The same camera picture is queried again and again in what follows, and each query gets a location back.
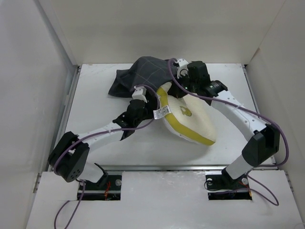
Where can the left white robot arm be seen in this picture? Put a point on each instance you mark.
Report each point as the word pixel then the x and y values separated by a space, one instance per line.
pixel 69 157

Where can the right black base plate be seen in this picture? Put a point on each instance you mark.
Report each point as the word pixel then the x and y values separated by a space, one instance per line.
pixel 218 182

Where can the cream pillow with yellow edge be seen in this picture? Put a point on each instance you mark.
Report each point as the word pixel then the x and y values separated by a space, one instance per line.
pixel 188 118

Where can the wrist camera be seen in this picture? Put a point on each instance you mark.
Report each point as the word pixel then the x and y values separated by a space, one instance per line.
pixel 181 65
pixel 139 93

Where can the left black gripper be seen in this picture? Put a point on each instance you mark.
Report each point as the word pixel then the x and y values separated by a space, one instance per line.
pixel 150 115

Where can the dark grey checked pillowcase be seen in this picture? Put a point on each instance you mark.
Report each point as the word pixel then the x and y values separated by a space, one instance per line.
pixel 147 70

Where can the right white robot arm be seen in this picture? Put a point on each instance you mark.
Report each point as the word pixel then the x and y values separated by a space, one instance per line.
pixel 262 136

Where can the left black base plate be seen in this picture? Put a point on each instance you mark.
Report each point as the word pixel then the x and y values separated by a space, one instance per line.
pixel 111 183

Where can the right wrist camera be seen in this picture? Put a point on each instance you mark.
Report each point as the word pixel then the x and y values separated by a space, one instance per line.
pixel 181 65

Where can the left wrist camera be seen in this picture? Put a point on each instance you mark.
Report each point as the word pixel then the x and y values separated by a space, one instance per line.
pixel 139 93

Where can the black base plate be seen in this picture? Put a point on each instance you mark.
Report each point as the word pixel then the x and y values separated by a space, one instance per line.
pixel 111 183
pixel 218 182

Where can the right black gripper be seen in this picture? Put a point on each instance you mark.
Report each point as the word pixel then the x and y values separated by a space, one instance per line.
pixel 175 90

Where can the white pillow care label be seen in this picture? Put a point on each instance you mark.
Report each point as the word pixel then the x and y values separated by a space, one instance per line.
pixel 161 112

